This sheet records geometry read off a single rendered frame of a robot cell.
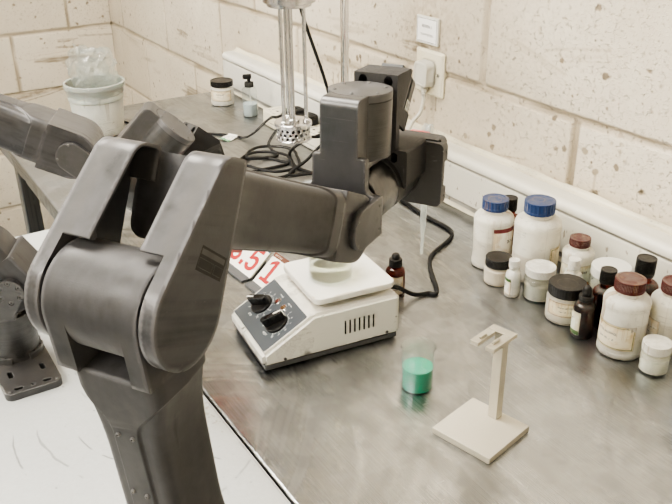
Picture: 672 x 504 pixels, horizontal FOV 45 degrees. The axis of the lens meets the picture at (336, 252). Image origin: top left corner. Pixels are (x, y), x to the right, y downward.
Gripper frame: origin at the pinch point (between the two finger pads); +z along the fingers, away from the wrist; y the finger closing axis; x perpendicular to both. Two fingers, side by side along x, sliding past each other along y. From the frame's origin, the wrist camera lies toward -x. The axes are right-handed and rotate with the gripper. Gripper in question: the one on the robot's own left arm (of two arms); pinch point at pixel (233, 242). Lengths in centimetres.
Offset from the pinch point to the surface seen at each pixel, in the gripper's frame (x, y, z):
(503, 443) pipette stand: 4.1, -40.3, 19.2
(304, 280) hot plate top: -0.3, -8.2, 7.7
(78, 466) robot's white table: 29.6, -16.3, -12.7
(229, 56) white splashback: -42, 112, 38
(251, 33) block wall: -49, 106, 37
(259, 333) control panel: 8.7, -8.5, 5.4
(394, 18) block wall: -54, 39, 30
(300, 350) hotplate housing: 7.8, -13.3, 9.0
